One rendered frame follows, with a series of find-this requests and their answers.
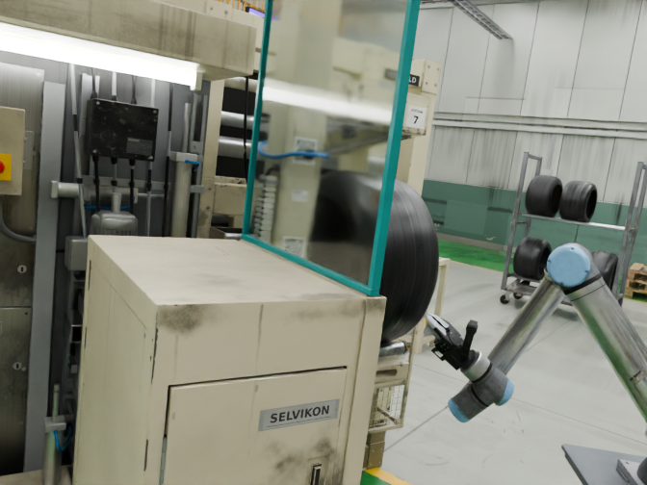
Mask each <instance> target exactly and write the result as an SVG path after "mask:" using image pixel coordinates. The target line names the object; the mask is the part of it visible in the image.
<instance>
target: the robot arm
mask: <svg viewBox="0 0 647 485"><path fill-rule="evenodd" d="M593 262H594V261H593V256H592V253H591V252H590V250H589V249H588V248H587V247H586V246H584V245H583V244H581V243H577V242H569V243H565V244H563V245H561V246H559V247H557V248H556V249H555V250H554V251H553V252H552V253H551V254H550V256H549V258H548V261H547V266H546V267H545V268H544V271H545V277H544V278H543V280H542V281H541V283H540V284H539V285H538V287H537V288H536V290H535V291H534V292H533V294H532V295H531V297H530V298H529V300H528V301H527V303H526V304H525V305H524V307H523V308H522V310H521V311H520V312H519V314H518V315H517V317H516V318H515V319H514V321H513V322H512V323H511V324H510V325H509V327H508V328H507V330H506V331H505V333H504V334H503V336H502V337H501V338H500V340H499V341H498V342H497V344H496V345H495V347H494V348H493V349H492V351H491V352H490V354H489V355H488V356H487V358H486V357H485V356H484V355H483V354H482V353H481V352H479V351H474V350H473V349H471V350H470V347H471V344H472V341H473V338H474V335H475V334H476V333H477V331H478V322H477V321H475V320H472V319H470V321H469V322H468V324H467V325H466V335H465V339H464V340H463V338H462V337H461V335H460V334H459V332H458V331H457V330H456V329H455V328H454V327H453V326H452V325H451V324H450V323H449V322H448V321H446V320H445V319H442V318H440V317H437V316H435V315H433V314H429V313H426V314H425V315H424V317H425V319H426V320H427V324H426V328H425V329H424V331H423V333H424V334H425V335H426V336H430V335H433V336H434V337H435V340H434V343H435V345H434V346H435V348H433V349H432V350H431V351H432V352H433V353H434V354H435V355H436V356H437V357H438V358H439V359H440V360H441V361H442V362H443V361H444V360H446V361H447V362H448V363H449V364H450V365H451V366H452V367H453V368H454V369H455V370H459V369H460V371H461V372H462V373H463V374H464V375H465V376H466V377H467V378H468V379H469V382H468V383H467V384H466V385H465V386H464V387H463V388H462V389H461V391H460V392H459V393H458V394H456V395H455V396H453V397H451V399H450V400H449V401H448V406H449V409H450V411H451V412H452V414H453V415H454V417H455V418H456V419H457V420H458V421H460V422H463V423H465V422H467V421H470V420H471V419H472V418H473V417H475V416H476V415H478V414H479V413H481V412H482V411H483V410H485V409H486V408H488V407H489V406H490V405H492V404H493V403H495V405H497V406H502V405H504V404H505V403H507V402H508V401H509V399H510V398H511V396H512V395H513V392H514V384H513V383H512V382H511V381H510V380H509V379H508V377H507V376H506V375H507V374H508V373H509V371H510V370H511V369H512V367H513V366H514V365H515V363H516V362H517V360H518V359H519V358H520V356H521V355H522V354H523V352H524V351H525V350H526V348H527V347H528V346H529V344H530V343H531V341H532V340H533V339H534V337H535V336H536V335H537V333H538V332H539V331H540V329H541V328H542V327H543V325H544V324H545V323H546V321H547V320H548V318H549V317H550V316H551V314H552V313H553V312H554V310H555V309H556V307H557V306H558V305H559V303H560V302H561V301H562V299H563V298H564V297H565V296H567V297H568V299H569V300H570V302H571V303H572V305H573V307H574V308H575V310H576V311H577V313H578V315H579V316H580V318H581V320H582V322H583V323H584V325H585V327H586V328H587V330H588V331H589V333H590V335H591V336H592V338H593V339H594V341H595V343H596V344H597V346H598V347H599V348H600V350H601V351H602V353H603V354H604V356H605V358H606V359H607V361H608V363H609V365H610V366H611V368H612V369H613V371H614V373H615V374H616V376H617V377H618V379H619V381H620V382H621V384H622V385H623V387H624V389H625V390H626V392H627V394H628V395H629V397H630V398H631V400H632V402H633V403H634V405H635V407H636V409H637V410H638V412H639V413H640V415H641V417H642V418H643V419H644V420H645V422H646V424H647V347H646V345H645V343H644V342H643V341H642V340H641V338H640V337H639V335H638V334H637V332H636V330H635V329H634V327H633V325H632V324H631V322H630V321H629V319H628V317H627V316H626V314H625V313H624V311H623V310H622V308H621V307H620V305H619V303H618V302H617V300H616V299H615V297H614V296H613V294H612V293H611V291H610V289H609V288H608V286H607V284H606V283H605V281H604V280H603V276H602V275H601V273H600V271H599V270H598V269H597V268H596V266H595V265H594V263H593ZM445 330H446V331H445ZM435 351H436V352H437V351H439V352H440V353H441V354H443V356H441V357H439V356H438V355H437V354H436V353H435ZM636 474H637V476H638V478H639V479H640V480H641V482H642V483H643V484H645V485H647V457H646V458H645V459H644V460H643V461H642V462H641V463H640V464H639V466H638V469H637V472H636Z"/></svg>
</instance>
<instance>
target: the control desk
mask: <svg viewBox="0 0 647 485"><path fill-rule="evenodd" d="M386 299H387V298H386V297H385V296H383V295H381V294H379V295H367V294H364V293H362V292H359V291H358V290H356V289H354V288H352V287H349V286H347V285H345V284H343V283H340V282H338V281H336V280H334V279H331V278H329V277H327V276H325V275H322V274H320V273H318V272H316V271H314V270H312V269H310V268H307V267H304V266H302V265H300V264H298V263H295V262H293V261H291V260H289V259H286V258H284V257H282V256H280V255H277V254H275V253H273V252H271V251H269V250H267V249H265V248H263V247H261V246H258V245H256V244H254V243H252V242H248V241H246V240H240V241H239V242H238V241H236V240H219V239H190V238H162V237H134V236H106V235H89V239H88V254H87V269H86V284H85V299H84V314H83V329H82V343H81V359H80V373H79V389H78V403H77V419H76V433H75V449H74V463H73V477H72V485H360V479H361V473H362V467H363V460H364V453H365V446H366V440H367V433H368V426H369V419H370V413H371V406H372V399H373V392H374V385H375V373H376V366H377V359H378V353H379V347H380V340H381V333H382V326H383V320H384V313H385V306H386Z"/></svg>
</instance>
